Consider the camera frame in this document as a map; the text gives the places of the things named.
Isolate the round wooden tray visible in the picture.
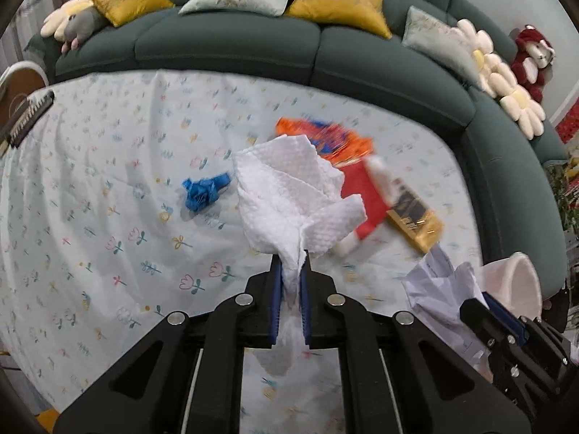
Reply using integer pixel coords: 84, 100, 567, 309
0, 61, 50, 145

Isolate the white flower cushion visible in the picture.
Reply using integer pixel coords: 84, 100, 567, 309
455, 18, 519, 98
41, 0, 93, 39
498, 84, 547, 141

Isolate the red and white packet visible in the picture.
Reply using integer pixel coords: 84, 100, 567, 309
335, 156, 399, 256

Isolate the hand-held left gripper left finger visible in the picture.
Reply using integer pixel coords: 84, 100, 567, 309
54, 255, 283, 434

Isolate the black comb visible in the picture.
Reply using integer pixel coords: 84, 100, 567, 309
7, 90, 56, 149

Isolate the black and gold box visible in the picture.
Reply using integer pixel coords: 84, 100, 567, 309
384, 176, 446, 254

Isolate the floral printed tablecloth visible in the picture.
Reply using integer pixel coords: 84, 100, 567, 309
0, 69, 487, 434

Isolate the orange snack wrapper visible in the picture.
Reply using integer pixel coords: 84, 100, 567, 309
276, 118, 375, 168

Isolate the grey plush mouse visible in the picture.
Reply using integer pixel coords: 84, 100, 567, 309
61, 7, 109, 52

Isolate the white printed paper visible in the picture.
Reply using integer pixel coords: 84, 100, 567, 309
402, 246, 489, 362

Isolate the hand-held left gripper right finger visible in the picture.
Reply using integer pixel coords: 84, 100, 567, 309
301, 253, 532, 434

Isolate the red teddy bear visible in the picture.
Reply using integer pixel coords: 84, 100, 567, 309
511, 27, 556, 102

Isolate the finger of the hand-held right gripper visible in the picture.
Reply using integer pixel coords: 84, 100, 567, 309
484, 293, 530, 344
459, 298, 521, 360

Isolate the teal sofa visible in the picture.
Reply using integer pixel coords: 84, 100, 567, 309
22, 0, 571, 299

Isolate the green potted plant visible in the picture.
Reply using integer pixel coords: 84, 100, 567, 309
545, 145, 579, 236

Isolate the blue crumpled plastic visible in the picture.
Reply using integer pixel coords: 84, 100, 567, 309
182, 172, 232, 212

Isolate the white paper towel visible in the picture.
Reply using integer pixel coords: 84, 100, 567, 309
232, 135, 367, 376

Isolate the white paper cup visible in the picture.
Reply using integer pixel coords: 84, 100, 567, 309
477, 253, 544, 322

